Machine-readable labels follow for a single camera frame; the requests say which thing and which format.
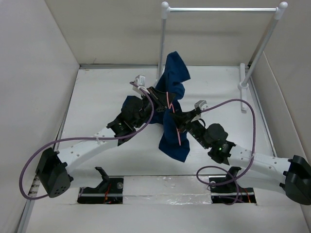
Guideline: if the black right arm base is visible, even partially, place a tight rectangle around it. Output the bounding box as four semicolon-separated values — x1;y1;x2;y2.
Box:
207;167;257;205

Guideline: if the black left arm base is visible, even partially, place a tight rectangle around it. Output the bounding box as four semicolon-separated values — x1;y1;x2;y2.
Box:
77;166;124;205

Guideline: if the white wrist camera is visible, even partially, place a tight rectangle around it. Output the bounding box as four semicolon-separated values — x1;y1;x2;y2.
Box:
132;75;147;95
193;100;208;120

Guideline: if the white clothes rack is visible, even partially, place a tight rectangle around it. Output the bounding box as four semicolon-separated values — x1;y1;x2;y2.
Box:
157;1;288;114

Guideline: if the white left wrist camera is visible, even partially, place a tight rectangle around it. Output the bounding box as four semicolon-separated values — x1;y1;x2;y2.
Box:
132;75;147;95

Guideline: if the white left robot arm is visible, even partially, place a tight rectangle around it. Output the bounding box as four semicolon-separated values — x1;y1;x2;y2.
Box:
36;87;176;198

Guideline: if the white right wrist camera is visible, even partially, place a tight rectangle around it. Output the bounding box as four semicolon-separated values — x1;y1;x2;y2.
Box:
193;100;208;120

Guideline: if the blue t shirt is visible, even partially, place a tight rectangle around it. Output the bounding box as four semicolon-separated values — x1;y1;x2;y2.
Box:
135;51;190;162

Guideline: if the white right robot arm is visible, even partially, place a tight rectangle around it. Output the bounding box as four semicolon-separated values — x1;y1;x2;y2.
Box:
171;108;311;205

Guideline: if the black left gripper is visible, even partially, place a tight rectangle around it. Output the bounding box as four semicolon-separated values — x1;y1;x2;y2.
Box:
134;86;174;128

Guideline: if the pink wire hanger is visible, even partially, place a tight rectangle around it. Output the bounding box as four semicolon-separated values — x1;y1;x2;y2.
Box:
166;91;182;147

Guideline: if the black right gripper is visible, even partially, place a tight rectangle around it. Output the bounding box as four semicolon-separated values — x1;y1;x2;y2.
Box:
170;108;210;149

